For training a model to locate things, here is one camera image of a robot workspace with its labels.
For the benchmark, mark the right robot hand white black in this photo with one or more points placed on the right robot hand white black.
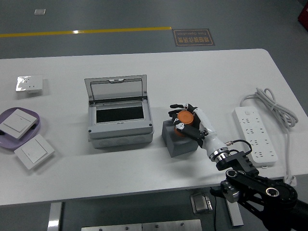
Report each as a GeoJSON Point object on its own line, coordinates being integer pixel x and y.
{"type": "Point", "coordinates": [209, 134]}

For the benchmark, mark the orange cylinder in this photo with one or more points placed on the orange cylinder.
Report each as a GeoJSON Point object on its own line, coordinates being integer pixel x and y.
{"type": "Point", "coordinates": [185, 117]}

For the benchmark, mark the grey electrical enclosure box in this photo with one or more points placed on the grey electrical enclosure box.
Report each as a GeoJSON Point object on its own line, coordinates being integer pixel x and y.
{"type": "Point", "coordinates": [120, 134]}

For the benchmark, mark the transparent hinged box lid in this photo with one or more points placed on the transparent hinged box lid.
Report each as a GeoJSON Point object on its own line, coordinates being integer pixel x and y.
{"type": "Point", "coordinates": [115, 90]}

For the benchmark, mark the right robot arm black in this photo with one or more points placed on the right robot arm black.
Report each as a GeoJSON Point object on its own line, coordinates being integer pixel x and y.
{"type": "Point", "coordinates": [260, 185]}

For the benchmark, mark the grey cube with round hole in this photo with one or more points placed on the grey cube with round hole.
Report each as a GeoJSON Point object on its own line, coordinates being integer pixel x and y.
{"type": "Point", "coordinates": [179, 146]}

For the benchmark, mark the silver floor socket box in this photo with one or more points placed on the silver floor socket box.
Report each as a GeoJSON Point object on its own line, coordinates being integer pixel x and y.
{"type": "Point", "coordinates": [201, 203]}

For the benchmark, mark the white power strip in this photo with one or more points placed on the white power strip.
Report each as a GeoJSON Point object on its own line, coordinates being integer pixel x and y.
{"type": "Point", "coordinates": [252, 130]}

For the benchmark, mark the grey table leg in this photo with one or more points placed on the grey table leg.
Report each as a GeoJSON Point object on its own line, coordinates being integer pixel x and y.
{"type": "Point", "coordinates": [235, 215]}
{"type": "Point", "coordinates": [55, 216]}

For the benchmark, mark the white power plug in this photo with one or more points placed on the white power plug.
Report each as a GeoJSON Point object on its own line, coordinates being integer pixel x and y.
{"type": "Point", "coordinates": [290, 180]}

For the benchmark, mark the dark floor sign orange text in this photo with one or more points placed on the dark floor sign orange text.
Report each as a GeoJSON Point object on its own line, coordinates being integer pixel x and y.
{"type": "Point", "coordinates": [193, 37]}

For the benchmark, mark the red object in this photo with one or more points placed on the red object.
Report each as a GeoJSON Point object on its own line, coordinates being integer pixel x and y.
{"type": "Point", "coordinates": [303, 14]}

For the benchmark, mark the purple tray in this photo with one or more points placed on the purple tray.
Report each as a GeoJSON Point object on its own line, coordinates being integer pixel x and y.
{"type": "Point", "coordinates": [9, 143]}

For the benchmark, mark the small silver floor plate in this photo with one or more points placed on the small silver floor plate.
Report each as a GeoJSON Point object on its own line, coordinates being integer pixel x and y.
{"type": "Point", "coordinates": [40, 11]}

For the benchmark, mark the metal base plate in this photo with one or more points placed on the metal base plate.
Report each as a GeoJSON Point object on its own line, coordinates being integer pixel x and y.
{"type": "Point", "coordinates": [142, 226]}

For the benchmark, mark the white wall switch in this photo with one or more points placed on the white wall switch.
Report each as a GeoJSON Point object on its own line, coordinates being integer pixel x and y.
{"type": "Point", "coordinates": [18, 122]}
{"type": "Point", "coordinates": [33, 151]}

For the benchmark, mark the white wall socket in wrapper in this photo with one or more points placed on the white wall socket in wrapper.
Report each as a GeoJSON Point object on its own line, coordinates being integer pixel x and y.
{"type": "Point", "coordinates": [29, 83]}

